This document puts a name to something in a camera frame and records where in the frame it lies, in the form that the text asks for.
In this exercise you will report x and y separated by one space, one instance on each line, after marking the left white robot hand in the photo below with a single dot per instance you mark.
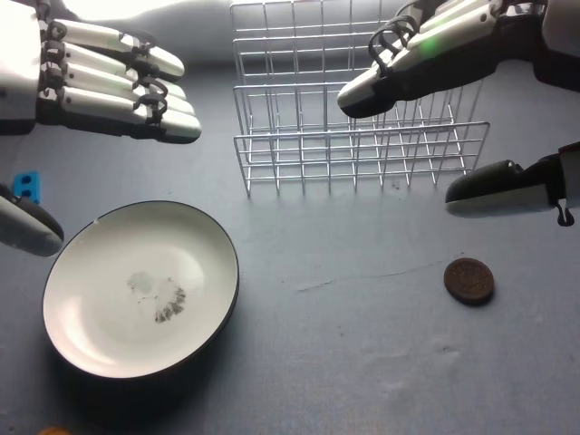
90 61

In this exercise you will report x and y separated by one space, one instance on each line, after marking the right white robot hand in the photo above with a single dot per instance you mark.
453 27

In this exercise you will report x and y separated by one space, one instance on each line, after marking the white plate with black rim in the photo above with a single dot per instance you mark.
136 281
229 317

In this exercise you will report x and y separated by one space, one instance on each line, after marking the small blue block with holes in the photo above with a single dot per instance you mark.
34 181

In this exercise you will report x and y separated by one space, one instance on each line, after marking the round brown chocolate cookie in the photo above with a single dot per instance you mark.
469 281

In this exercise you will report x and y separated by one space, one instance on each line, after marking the orange swirl cookie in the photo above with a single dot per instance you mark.
53 431

